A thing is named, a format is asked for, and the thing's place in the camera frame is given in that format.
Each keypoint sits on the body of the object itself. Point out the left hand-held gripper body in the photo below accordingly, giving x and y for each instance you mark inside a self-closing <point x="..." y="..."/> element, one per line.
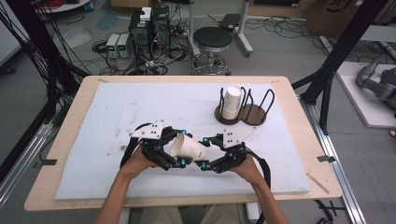
<point x="155" y="146"/>

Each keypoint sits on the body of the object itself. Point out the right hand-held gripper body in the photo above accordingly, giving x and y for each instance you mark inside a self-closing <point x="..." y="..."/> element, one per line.
<point x="236" y="152"/>

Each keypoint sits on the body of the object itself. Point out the printed white paper cup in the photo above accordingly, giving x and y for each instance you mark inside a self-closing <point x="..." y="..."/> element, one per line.
<point x="190" y="149"/>

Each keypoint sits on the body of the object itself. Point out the person's right hand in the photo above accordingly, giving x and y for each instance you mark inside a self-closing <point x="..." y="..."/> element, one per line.
<point x="247" y="171"/>

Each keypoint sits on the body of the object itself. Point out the person's left hand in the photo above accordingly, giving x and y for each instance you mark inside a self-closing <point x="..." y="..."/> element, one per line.
<point x="137" y="163"/>

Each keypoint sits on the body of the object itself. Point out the plain white paper cup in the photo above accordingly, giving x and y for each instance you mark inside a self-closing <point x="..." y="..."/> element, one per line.
<point x="229" y="115"/>

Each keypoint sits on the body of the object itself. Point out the stack of white cups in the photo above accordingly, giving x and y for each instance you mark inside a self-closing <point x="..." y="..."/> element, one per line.
<point x="233" y="98"/>

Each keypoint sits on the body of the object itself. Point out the white foam mat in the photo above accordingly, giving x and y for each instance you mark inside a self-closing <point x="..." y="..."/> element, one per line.
<point x="124" y="102"/>

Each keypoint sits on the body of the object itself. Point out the person's beige pants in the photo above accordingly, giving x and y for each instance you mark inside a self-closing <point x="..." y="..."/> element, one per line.
<point x="162" y="216"/>

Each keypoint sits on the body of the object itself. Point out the white table leg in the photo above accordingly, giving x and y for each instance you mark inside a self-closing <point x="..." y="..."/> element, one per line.
<point x="252" y="211"/>

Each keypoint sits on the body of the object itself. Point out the wooden table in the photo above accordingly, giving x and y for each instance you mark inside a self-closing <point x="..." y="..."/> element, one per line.
<point x="300" y="124"/>

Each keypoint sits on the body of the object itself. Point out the thin wooden stick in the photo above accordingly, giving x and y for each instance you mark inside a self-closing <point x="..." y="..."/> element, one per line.
<point x="317" y="183"/>

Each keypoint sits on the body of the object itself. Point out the black tape piece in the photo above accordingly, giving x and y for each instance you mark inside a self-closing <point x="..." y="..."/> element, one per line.
<point x="326" y="158"/>
<point x="46" y="162"/>

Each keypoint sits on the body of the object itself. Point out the black round stool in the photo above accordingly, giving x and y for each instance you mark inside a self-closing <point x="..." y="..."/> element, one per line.
<point x="212" y="37"/>

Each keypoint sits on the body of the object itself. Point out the black computer tower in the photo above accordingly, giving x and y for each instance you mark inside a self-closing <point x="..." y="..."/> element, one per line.
<point x="140" y="37"/>
<point x="161" y="28"/>

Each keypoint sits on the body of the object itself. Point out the grey power supply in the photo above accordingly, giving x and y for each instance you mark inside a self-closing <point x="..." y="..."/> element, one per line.
<point x="124" y="45"/>
<point x="112" y="45"/>

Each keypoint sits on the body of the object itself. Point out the white metal stand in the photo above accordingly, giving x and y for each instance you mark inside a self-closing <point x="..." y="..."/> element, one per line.
<point x="244" y="40"/>

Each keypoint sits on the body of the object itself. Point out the black clamp parts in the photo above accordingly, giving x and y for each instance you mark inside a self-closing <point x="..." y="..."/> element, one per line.
<point x="327" y="214"/>

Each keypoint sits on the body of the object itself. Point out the black flat device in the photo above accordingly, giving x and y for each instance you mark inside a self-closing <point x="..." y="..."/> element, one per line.
<point x="229" y="21"/>

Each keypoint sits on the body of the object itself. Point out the small white box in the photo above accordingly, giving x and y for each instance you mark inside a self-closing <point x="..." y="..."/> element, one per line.
<point x="145" y="14"/>

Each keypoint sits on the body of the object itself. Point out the white platform board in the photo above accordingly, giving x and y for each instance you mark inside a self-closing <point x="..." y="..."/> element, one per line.
<point x="358" y="99"/>

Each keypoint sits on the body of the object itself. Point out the cardboard box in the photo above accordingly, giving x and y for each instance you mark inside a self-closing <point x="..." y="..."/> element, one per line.
<point x="323" y="18"/>

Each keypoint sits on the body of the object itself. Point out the aluminium rail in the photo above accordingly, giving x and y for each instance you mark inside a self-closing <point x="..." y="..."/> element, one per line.
<point x="339" y="174"/>
<point x="21" y="168"/>

